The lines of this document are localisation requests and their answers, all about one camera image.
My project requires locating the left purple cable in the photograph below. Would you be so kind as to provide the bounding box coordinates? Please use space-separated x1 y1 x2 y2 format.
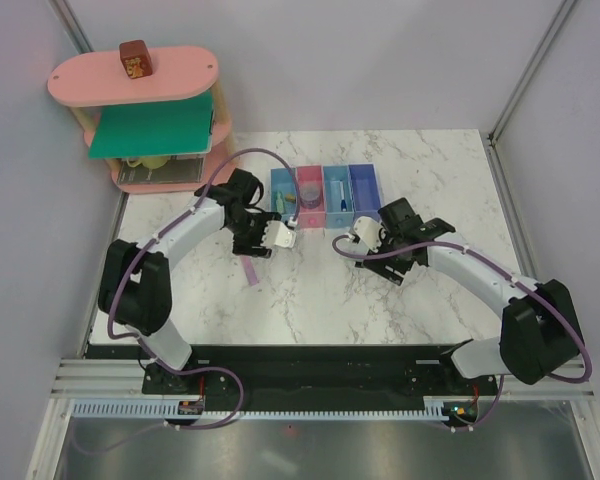
72 147 301 455

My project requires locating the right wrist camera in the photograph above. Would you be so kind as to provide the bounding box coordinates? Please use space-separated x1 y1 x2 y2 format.
351 216 382 252

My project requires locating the clear blue round box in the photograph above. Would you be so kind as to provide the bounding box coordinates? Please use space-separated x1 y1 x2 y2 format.
299 181 323 210

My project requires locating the light blue drawer bin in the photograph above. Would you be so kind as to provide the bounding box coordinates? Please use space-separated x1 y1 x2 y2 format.
270 168 299 229

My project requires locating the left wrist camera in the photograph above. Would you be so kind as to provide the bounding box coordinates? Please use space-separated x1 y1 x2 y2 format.
261 220 297 249

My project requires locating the brown cube toy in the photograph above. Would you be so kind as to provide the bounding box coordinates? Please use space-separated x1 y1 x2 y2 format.
119 40 153 79

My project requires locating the pink eraser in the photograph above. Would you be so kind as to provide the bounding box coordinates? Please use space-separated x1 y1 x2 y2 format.
240 256 259 286

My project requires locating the aluminium frame rail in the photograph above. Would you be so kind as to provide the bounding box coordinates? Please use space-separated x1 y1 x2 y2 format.
51 359 594 401

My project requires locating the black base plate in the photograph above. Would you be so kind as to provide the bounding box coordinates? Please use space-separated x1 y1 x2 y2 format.
143 345 497 397

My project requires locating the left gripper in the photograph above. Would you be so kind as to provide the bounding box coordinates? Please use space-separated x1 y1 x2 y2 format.
226 211 281 259

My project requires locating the white cable duct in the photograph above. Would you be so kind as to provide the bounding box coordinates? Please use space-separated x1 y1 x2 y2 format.
71 397 453 421

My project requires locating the left aluminium post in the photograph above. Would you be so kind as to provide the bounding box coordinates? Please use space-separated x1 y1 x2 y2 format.
49 0 94 54

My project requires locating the black book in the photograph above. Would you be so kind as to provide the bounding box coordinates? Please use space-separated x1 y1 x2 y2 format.
117 154 205 185

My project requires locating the green eraser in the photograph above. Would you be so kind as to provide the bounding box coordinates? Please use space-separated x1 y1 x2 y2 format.
274 191 286 215

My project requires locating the green folder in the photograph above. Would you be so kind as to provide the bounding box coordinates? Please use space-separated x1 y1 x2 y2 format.
88 91 214 159

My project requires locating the aluminium post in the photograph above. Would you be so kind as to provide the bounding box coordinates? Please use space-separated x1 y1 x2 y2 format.
489 0 579 144
49 0 94 54

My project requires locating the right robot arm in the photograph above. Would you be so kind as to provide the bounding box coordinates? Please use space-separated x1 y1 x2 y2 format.
352 198 584 394

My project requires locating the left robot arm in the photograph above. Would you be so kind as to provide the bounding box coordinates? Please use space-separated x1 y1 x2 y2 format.
97 169 284 394

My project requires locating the sky blue drawer bin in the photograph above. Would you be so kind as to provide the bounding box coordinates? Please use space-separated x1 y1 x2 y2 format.
323 165 354 229

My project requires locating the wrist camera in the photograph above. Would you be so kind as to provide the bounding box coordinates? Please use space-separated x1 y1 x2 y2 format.
261 220 297 249
351 216 382 252

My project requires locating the pink drawer bin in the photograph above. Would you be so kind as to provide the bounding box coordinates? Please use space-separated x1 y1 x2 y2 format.
296 165 326 228

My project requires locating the right aluminium post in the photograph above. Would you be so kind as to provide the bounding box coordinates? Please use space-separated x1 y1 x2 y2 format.
489 0 579 144

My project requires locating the yellow mug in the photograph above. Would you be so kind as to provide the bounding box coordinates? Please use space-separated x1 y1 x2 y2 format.
124 155 171 170

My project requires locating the blue capped marker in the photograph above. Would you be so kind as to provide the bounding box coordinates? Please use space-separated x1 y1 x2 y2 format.
339 181 348 212

